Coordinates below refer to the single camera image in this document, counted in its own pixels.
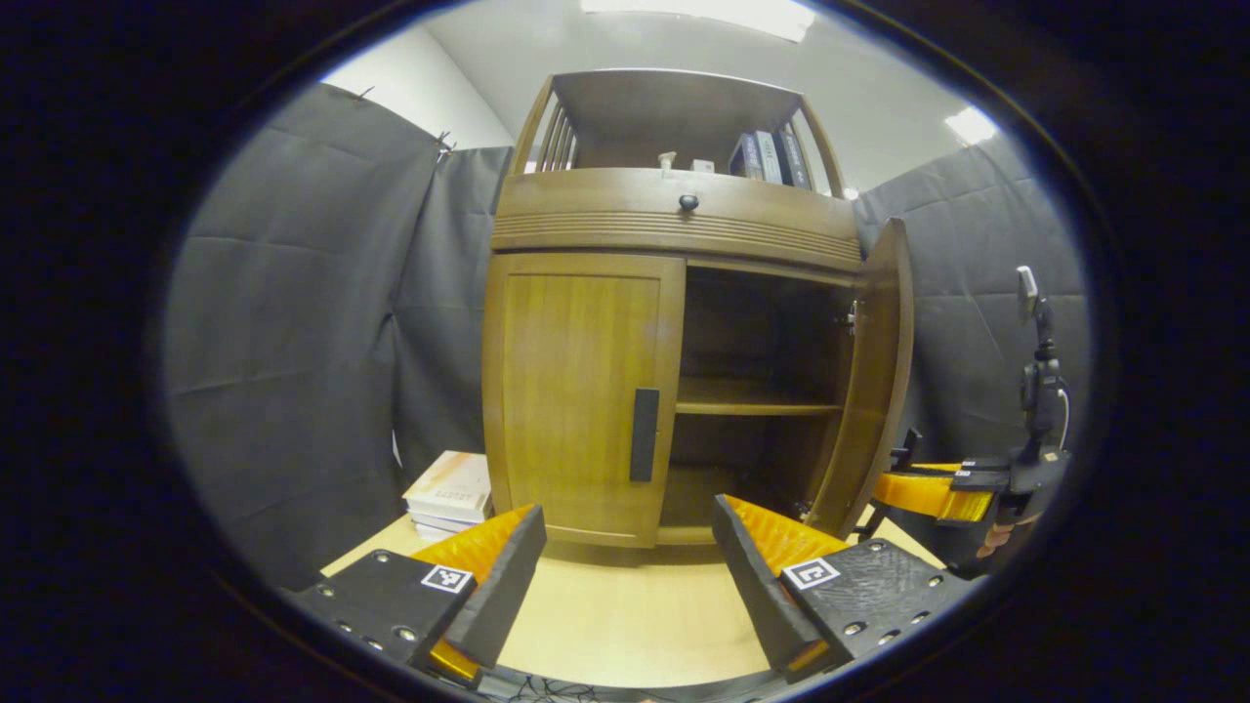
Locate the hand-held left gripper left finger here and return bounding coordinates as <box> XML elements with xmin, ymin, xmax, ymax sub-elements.
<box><xmin>283</xmin><ymin>503</ymin><xmax>550</xmax><ymax>684</ymax></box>

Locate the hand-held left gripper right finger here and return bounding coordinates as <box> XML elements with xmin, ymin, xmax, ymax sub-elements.
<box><xmin>711</xmin><ymin>493</ymin><xmax>978</xmax><ymax>684</ymax></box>

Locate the wooden shoe cabinet door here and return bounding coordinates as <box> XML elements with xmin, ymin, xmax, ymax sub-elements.
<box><xmin>483</xmin><ymin>252</ymin><xmax>687</xmax><ymax>550</ymax></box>
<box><xmin>806</xmin><ymin>217</ymin><xmax>916</xmax><ymax>541</ymax></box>

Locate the wooden double-door shoe cabinet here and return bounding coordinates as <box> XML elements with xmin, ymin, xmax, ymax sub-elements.
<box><xmin>481</xmin><ymin>68</ymin><xmax>916</xmax><ymax>550</ymax></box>

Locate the white book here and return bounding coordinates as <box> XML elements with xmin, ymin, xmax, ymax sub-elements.
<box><xmin>408</xmin><ymin>508</ymin><xmax>489</xmax><ymax>535</ymax></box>

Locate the beige cover book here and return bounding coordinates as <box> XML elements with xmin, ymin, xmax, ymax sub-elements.
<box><xmin>403</xmin><ymin>450</ymin><xmax>492</xmax><ymax>518</ymax></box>

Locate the wooden inner shelf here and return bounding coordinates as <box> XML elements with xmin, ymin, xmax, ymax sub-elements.
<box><xmin>676</xmin><ymin>376</ymin><xmax>843</xmax><ymax>418</ymax></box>

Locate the small ceiling light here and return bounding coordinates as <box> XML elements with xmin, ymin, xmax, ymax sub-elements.
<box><xmin>944</xmin><ymin>105</ymin><xmax>999</xmax><ymax>145</ymax></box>

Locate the large ceiling light panel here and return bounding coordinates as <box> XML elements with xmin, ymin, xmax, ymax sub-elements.
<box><xmin>581</xmin><ymin>0</ymin><xmax>816</xmax><ymax>42</ymax></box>

